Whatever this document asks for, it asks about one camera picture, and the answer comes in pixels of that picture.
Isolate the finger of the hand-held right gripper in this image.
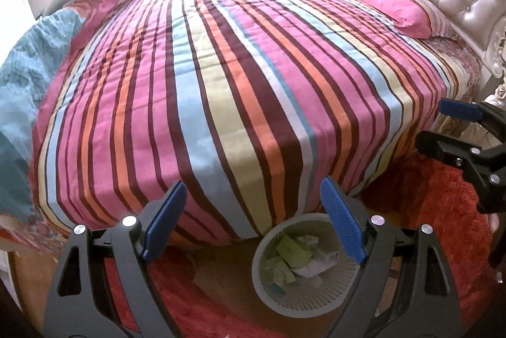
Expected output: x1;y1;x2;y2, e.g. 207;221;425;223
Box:
415;130;499;184
440;98;506;139

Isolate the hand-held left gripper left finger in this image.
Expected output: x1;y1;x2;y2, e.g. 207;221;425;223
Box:
43;180;187;338

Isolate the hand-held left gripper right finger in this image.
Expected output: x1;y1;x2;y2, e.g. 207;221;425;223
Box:
319;177;463;338

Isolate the green tissue pack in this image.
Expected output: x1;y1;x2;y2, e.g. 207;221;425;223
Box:
268;258;296;286

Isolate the grey plastic mesh basket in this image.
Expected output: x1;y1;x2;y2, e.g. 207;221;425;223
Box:
252;214;366;313

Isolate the ornate white nightstand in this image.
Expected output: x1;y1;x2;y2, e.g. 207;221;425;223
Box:
479;33;506;143

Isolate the red shaggy rug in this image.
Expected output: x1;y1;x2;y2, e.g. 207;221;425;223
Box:
99;152;499;338

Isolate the striped bedspread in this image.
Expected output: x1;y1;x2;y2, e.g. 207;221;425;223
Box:
34;0;452;244

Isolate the blue patterned quilt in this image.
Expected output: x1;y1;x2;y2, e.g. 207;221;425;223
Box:
0;9;86;225

